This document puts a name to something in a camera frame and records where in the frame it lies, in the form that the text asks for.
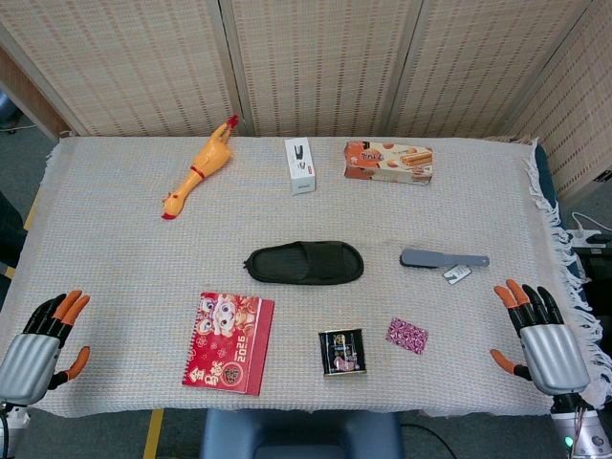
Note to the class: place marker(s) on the black slipper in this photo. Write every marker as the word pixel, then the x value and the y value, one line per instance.
pixel 306 265

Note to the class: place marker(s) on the purple patterned card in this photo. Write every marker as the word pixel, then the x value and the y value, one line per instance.
pixel 406 336

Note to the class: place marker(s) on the grey tool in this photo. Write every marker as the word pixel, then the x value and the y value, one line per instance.
pixel 430 258

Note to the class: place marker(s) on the yellow rubber chicken toy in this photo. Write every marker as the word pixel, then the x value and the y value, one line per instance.
pixel 208 160

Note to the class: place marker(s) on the orange biscuit box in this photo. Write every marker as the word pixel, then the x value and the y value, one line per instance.
pixel 387 162

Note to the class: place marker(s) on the small white product box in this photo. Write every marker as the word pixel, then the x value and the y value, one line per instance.
pixel 300 167

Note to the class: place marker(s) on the woven folding screen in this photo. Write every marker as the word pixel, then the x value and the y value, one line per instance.
pixel 315 62

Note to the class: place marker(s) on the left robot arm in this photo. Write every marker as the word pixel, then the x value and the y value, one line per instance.
pixel 12 425

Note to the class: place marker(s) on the white power strip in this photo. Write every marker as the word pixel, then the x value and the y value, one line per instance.
pixel 585 237

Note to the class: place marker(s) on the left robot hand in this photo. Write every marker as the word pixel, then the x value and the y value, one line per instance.
pixel 28 361

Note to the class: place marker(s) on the red 2026 spiral calendar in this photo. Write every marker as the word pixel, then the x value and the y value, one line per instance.
pixel 225 344

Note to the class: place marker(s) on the beige woven tablecloth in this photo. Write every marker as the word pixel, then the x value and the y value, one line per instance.
pixel 143 258

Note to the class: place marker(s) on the small white tag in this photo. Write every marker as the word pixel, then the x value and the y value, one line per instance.
pixel 458 276

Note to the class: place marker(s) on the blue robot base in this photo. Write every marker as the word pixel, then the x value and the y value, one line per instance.
pixel 301 435

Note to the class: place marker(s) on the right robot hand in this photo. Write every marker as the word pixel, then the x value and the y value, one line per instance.
pixel 554 358

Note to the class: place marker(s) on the black luncheon meat can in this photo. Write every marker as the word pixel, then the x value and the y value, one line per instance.
pixel 342 354

